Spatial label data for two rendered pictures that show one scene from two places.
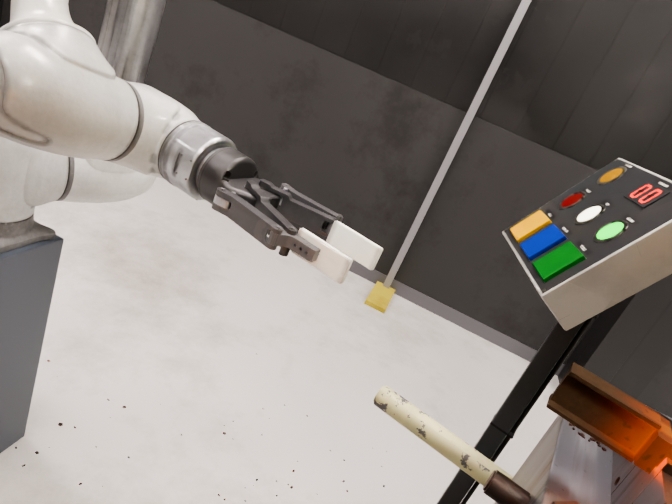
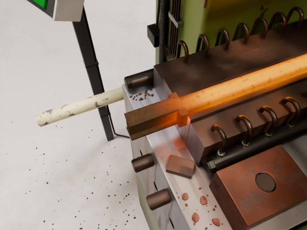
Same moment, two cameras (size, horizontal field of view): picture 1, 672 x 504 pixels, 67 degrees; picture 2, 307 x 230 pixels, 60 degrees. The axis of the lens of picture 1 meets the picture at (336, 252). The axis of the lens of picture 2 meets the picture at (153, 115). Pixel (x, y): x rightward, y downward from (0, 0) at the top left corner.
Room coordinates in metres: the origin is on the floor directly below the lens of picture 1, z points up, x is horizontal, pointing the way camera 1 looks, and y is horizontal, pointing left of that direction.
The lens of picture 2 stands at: (0.26, -0.12, 1.35)
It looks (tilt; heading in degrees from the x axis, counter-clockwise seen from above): 56 degrees down; 314
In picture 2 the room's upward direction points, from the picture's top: straight up
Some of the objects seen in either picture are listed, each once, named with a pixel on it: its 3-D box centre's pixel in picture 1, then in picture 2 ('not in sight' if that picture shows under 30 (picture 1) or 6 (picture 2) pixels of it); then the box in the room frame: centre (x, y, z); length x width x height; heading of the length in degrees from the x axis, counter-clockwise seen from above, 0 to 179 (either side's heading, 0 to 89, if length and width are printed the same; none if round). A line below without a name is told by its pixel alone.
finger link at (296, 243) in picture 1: (292, 245); not in sight; (0.50, 0.04, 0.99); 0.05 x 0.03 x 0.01; 67
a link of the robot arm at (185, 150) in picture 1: (202, 163); not in sight; (0.63, 0.20, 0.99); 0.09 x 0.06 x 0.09; 157
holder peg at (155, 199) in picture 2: not in sight; (158, 199); (0.35, -0.22, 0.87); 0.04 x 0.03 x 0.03; 67
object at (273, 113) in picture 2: not in sight; (265, 122); (0.29, -0.41, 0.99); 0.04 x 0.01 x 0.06; 157
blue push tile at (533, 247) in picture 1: (543, 243); not in sight; (0.97, -0.36, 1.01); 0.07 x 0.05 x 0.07; 2
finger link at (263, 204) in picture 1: (266, 216); not in sight; (0.54, 0.09, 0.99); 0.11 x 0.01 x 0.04; 46
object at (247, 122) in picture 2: not in sight; (241, 132); (0.30, -0.37, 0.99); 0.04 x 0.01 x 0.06; 157
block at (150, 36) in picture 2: not in sight; (155, 35); (0.72, -0.61, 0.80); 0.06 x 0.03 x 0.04; 157
